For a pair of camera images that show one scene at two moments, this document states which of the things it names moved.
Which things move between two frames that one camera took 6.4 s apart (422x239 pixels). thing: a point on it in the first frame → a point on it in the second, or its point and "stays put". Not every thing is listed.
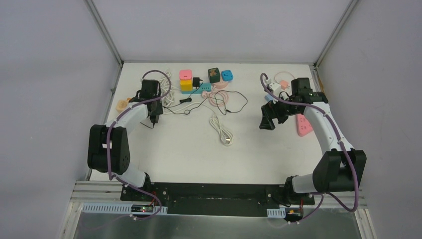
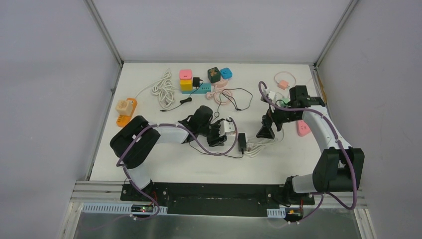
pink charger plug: x=283 y=84 stays put
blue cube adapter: x=227 y=75 stays put
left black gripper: x=156 y=111 → x=213 y=132
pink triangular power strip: x=303 y=127 stays put
